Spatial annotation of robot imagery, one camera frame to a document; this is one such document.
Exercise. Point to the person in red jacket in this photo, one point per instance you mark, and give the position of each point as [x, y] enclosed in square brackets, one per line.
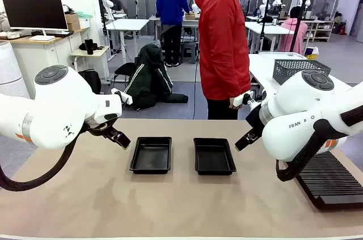
[221, 38]

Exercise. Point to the grey mesh basket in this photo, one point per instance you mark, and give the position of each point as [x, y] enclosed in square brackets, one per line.
[295, 68]

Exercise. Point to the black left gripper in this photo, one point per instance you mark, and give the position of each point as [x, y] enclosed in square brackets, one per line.
[99, 128]

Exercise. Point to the wooden background workbench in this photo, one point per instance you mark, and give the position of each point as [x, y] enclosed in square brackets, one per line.
[193, 21]

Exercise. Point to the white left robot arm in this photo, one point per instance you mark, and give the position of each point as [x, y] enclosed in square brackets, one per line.
[56, 104]

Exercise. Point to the grey plastic stool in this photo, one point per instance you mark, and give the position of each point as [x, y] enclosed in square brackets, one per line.
[189, 51]

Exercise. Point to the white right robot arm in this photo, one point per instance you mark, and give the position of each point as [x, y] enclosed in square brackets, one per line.
[297, 95]

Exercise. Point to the seated person dark shirt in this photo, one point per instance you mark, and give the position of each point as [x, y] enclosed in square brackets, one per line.
[114, 1]

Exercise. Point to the white background table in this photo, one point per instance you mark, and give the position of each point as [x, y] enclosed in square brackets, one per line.
[269, 28]
[124, 24]

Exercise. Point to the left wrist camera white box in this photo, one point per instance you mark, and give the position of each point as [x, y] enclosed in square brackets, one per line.
[123, 96]

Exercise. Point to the red fire extinguisher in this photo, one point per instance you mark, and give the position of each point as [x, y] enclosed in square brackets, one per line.
[342, 28]

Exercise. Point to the white air purifier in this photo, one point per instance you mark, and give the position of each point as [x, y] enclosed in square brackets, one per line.
[11, 69]

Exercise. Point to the white box green lid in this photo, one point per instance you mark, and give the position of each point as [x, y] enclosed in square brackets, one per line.
[85, 20]

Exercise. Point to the person's right forearm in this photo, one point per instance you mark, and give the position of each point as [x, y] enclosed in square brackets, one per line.
[241, 81]

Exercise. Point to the black plastic ESD tray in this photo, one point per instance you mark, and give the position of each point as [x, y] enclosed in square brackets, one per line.
[151, 156]
[214, 156]

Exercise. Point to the yellow purple box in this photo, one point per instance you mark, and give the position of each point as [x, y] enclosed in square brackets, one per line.
[312, 53]

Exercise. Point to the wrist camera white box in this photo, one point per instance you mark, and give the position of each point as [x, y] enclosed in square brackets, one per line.
[123, 96]
[242, 98]

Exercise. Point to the small wooden top table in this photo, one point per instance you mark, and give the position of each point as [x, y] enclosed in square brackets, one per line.
[90, 52]

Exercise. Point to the small cardboard box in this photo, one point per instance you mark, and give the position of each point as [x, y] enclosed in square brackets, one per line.
[72, 21]

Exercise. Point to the dark striped jacket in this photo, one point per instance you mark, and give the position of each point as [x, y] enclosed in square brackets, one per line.
[150, 78]

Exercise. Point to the person in pink top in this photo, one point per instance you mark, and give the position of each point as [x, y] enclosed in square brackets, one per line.
[295, 33]

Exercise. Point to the wooden shelf unit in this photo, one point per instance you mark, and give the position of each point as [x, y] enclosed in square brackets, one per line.
[320, 28]

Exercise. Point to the black backpack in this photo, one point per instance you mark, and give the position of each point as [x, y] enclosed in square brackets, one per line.
[90, 79]

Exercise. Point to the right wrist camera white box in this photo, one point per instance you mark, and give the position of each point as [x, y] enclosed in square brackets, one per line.
[242, 98]

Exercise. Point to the person's right hand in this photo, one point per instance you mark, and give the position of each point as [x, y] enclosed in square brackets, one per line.
[232, 103]

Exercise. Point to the black computer monitor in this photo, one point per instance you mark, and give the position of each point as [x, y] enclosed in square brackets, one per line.
[34, 10]

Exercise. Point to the wooden top white desk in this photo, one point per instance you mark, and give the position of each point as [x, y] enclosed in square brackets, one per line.
[42, 52]

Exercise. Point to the black slotted board rack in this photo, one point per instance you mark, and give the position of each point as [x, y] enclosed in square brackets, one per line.
[334, 183]

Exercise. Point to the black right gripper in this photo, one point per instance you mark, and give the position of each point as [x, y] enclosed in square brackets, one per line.
[256, 118]

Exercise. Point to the black tumbler cup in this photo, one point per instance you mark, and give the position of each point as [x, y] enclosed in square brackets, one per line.
[89, 46]

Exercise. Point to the black tripod stand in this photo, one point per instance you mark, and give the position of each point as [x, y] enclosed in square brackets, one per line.
[299, 24]
[263, 24]

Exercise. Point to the person in blue hoodie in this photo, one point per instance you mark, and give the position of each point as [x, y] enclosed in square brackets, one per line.
[171, 4]

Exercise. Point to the black office chair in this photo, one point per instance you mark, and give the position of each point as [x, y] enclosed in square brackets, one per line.
[123, 71]

